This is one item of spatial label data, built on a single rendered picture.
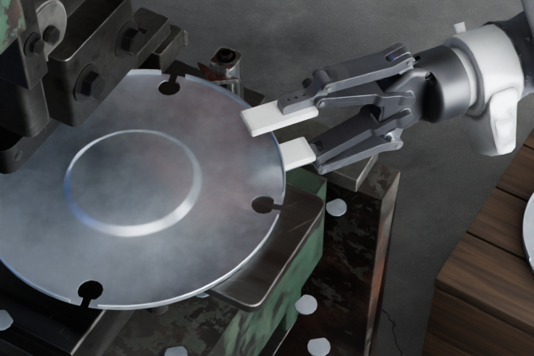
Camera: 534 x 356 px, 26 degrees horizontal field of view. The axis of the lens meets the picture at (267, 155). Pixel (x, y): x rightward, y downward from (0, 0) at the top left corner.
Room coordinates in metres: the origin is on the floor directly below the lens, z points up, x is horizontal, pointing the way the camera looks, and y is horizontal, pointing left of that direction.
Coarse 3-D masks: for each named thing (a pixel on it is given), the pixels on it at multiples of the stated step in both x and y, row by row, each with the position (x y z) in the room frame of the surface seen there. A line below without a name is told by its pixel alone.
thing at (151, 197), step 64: (64, 128) 0.77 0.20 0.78; (128, 128) 0.77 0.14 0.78; (192, 128) 0.77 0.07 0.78; (0, 192) 0.69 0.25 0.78; (64, 192) 0.68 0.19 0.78; (128, 192) 0.68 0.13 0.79; (192, 192) 0.68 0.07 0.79; (256, 192) 0.69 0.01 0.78; (0, 256) 0.61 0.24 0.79; (64, 256) 0.61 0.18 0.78; (128, 256) 0.61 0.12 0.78; (192, 256) 0.61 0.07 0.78
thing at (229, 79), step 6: (204, 66) 0.85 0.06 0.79; (204, 72) 0.84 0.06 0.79; (210, 72) 0.84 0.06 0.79; (216, 72) 0.84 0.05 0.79; (222, 72) 0.84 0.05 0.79; (210, 78) 0.83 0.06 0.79; (216, 78) 0.83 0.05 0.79; (222, 78) 0.83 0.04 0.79; (228, 78) 0.83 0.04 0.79; (234, 78) 0.83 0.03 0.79
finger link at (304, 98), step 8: (320, 72) 0.78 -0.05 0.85; (312, 80) 0.78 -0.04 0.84; (320, 80) 0.77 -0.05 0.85; (328, 80) 0.77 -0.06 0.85; (312, 88) 0.77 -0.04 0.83; (320, 88) 0.77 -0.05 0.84; (288, 96) 0.77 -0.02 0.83; (296, 96) 0.77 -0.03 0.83; (304, 96) 0.77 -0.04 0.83; (312, 96) 0.76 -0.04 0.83; (280, 104) 0.76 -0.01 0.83; (288, 104) 0.75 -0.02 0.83; (296, 104) 0.76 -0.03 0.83; (304, 104) 0.76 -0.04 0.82; (312, 104) 0.76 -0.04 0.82; (288, 112) 0.75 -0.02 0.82
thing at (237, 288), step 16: (288, 192) 0.69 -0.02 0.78; (304, 192) 0.69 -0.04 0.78; (256, 208) 0.67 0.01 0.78; (272, 208) 0.67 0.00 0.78; (288, 208) 0.67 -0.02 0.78; (304, 208) 0.67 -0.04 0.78; (320, 208) 0.67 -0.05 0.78; (288, 224) 0.65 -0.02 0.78; (304, 224) 0.65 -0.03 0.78; (272, 240) 0.63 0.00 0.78; (288, 240) 0.63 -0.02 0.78; (304, 240) 0.63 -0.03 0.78; (256, 256) 0.61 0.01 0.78; (272, 256) 0.61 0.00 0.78; (288, 256) 0.61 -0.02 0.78; (240, 272) 0.60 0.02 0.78; (256, 272) 0.60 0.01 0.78; (272, 272) 0.60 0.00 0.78; (224, 288) 0.58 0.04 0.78; (240, 288) 0.58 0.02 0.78; (256, 288) 0.58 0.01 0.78; (272, 288) 0.58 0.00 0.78; (240, 304) 0.56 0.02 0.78; (256, 304) 0.56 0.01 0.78
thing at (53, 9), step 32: (64, 0) 0.72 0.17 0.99; (96, 0) 0.74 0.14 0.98; (128, 0) 0.74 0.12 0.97; (64, 32) 0.69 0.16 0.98; (96, 32) 0.70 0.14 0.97; (128, 32) 0.73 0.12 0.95; (64, 64) 0.67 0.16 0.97; (96, 64) 0.69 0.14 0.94; (128, 64) 0.73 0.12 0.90; (0, 96) 0.67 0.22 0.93; (32, 96) 0.66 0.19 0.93; (64, 96) 0.67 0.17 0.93; (96, 96) 0.67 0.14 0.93; (32, 128) 0.66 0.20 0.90
